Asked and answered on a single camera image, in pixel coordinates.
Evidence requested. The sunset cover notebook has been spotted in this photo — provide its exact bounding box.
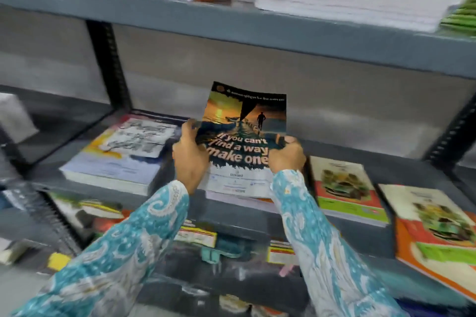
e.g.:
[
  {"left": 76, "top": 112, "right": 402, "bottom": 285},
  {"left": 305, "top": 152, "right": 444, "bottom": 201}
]
[{"left": 195, "top": 81, "right": 287, "bottom": 199}]

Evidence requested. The orange green cover book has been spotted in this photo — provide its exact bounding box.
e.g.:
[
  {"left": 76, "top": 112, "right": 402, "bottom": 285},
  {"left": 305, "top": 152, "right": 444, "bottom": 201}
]
[{"left": 379, "top": 183, "right": 476, "bottom": 304}]

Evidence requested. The white box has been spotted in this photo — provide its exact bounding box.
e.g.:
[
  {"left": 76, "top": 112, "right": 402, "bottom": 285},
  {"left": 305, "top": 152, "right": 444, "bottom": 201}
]
[{"left": 0, "top": 92, "right": 39, "bottom": 144}]

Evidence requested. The person's left forearm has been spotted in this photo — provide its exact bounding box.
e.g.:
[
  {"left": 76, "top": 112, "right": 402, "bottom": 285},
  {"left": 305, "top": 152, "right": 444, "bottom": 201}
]
[{"left": 13, "top": 180, "right": 190, "bottom": 317}]

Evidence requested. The person's right forearm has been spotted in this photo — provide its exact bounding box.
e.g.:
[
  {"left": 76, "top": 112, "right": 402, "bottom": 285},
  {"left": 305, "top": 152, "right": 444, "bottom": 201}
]
[{"left": 270, "top": 169, "right": 410, "bottom": 317}]

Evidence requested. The grey metal shelving rack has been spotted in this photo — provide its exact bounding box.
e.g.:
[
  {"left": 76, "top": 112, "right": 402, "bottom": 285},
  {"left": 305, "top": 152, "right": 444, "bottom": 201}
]
[{"left": 0, "top": 0, "right": 476, "bottom": 317}]

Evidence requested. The person's left hand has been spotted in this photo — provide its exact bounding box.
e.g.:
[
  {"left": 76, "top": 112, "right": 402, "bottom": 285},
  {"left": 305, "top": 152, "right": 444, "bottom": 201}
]
[{"left": 172, "top": 119, "right": 210, "bottom": 195}]

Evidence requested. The person's right hand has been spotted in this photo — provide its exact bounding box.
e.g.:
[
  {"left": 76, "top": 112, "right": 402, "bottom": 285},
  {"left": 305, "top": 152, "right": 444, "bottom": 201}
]
[{"left": 268, "top": 136, "right": 307, "bottom": 175}]

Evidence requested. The stack of green books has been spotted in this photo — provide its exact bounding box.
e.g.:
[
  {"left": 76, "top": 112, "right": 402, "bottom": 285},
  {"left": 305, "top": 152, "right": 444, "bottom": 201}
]
[{"left": 440, "top": 0, "right": 476, "bottom": 36}]

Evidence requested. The pile of books under shelf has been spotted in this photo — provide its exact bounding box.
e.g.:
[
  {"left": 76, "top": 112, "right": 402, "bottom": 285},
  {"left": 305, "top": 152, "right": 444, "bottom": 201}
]
[{"left": 48, "top": 192, "right": 309, "bottom": 317}]

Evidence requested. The stack of blue white books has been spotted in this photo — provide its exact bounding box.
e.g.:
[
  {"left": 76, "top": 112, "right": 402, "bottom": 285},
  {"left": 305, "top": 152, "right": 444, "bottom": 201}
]
[{"left": 59, "top": 114, "right": 180, "bottom": 196}]

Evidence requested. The red green cover book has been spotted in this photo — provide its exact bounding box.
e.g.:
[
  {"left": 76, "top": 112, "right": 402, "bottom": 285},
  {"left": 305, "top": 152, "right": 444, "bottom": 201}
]
[{"left": 309, "top": 156, "right": 390, "bottom": 228}]

